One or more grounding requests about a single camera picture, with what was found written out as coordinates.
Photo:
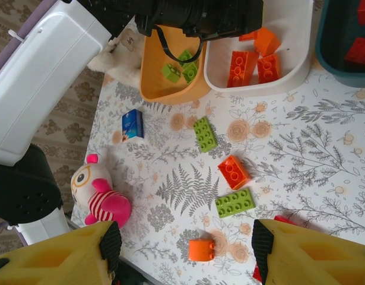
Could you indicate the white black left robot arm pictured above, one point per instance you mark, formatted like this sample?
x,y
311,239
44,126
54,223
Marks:
x,y
45,74

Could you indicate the white plastic bin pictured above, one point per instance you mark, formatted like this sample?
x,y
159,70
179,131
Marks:
x,y
289,77

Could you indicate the teal plastic bin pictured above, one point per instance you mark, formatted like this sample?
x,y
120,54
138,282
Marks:
x,y
327,65

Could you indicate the small green lego brick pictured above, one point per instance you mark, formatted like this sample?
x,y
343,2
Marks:
x,y
185,56
190,73
171,72

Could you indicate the large green lego brick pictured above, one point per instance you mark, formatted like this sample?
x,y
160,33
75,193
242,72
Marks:
x,y
234,204
205,135

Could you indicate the blue milk carton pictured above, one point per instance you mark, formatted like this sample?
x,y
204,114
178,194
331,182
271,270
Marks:
x,y
133,127

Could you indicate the orange plastic bin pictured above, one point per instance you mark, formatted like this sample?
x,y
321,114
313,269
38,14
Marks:
x,y
158,89

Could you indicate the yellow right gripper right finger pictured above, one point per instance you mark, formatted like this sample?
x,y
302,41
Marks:
x,y
318,261

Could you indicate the curved orange lego brick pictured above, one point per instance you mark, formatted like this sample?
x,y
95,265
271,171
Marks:
x,y
268,41
200,250

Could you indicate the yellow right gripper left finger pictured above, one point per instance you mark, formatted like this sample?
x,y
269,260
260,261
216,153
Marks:
x,y
51,261

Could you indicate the large red lego brick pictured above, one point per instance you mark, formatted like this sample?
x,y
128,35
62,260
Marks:
x,y
358,55

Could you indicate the small red lego brick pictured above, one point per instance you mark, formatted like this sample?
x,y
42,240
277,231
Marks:
x,y
281,220

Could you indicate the floral tablecloth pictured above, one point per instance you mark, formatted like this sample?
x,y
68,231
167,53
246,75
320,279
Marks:
x,y
289,148

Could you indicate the long orange lego brick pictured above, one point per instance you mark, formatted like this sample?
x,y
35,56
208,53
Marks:
x,y
240,69

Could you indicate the small orange lego brick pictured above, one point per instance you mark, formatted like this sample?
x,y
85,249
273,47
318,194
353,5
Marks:
x,y
248,36

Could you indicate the white plush dog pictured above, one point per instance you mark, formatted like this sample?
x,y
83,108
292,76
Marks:
x,y
123,68

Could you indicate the pink striped plush toy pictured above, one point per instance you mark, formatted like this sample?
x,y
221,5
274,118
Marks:
x,y
105,205

